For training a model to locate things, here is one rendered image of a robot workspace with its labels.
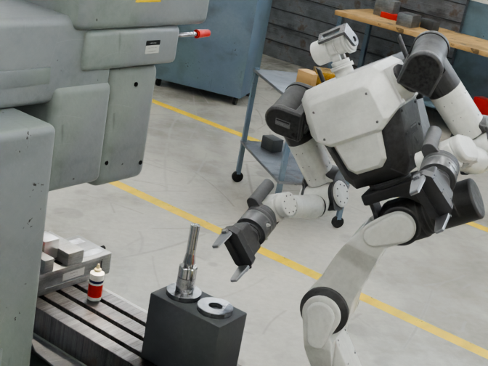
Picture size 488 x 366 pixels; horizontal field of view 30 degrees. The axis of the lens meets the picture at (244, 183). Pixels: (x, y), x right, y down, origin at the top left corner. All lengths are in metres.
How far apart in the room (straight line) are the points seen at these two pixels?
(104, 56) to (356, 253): 0.88
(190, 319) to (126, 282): 2.58
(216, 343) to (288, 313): 2.58
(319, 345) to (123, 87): 0.92
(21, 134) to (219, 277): 3.21
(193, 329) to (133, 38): 0.72
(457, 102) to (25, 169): 1.10
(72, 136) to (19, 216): 0.29
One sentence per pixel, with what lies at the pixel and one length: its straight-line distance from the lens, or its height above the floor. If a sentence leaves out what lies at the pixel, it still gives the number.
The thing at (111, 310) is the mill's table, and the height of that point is 0.92.
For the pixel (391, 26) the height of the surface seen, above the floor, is 0.87.
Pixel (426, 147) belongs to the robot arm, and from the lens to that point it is 2.15.
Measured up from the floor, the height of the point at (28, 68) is 1.65.
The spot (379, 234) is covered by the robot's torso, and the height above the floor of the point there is 1.28.
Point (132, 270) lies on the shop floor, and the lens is 4.95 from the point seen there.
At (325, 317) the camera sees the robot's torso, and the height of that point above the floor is 1.00.
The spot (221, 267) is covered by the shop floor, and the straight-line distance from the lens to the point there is 5.14.
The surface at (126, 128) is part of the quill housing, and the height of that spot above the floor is 1.46.
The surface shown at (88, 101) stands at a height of 1.56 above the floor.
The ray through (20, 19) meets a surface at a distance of 2.01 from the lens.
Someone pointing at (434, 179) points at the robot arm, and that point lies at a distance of 2.03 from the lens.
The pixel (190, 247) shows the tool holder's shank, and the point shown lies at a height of 1.24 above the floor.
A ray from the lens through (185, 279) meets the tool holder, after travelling 2.28.
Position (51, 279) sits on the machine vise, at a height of 0.96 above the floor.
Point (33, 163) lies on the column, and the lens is 1.96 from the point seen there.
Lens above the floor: 2.15
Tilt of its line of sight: 19 degrees down
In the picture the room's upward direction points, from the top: 11 degrees clockwise
